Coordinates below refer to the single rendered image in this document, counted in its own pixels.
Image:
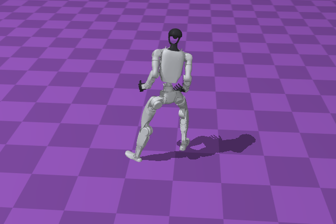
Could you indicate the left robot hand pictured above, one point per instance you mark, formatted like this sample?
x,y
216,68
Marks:
x,y
140,88

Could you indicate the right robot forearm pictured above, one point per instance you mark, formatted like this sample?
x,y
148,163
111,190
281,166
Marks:
x,y
186,85

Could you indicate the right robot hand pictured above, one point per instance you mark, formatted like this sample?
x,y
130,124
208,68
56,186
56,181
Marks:
x,y
179,89

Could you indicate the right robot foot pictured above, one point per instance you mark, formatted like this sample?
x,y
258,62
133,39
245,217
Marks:
x,y
183,146

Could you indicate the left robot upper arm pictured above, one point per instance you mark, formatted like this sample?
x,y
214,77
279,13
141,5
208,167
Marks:
x,y
155,62

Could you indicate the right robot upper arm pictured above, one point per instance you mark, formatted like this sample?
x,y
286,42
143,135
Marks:
x,y
188,67

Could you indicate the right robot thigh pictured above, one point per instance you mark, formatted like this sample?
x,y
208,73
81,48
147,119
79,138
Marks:
x,y
181,103

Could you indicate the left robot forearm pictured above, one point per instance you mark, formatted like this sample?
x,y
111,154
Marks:
x,y
149,81

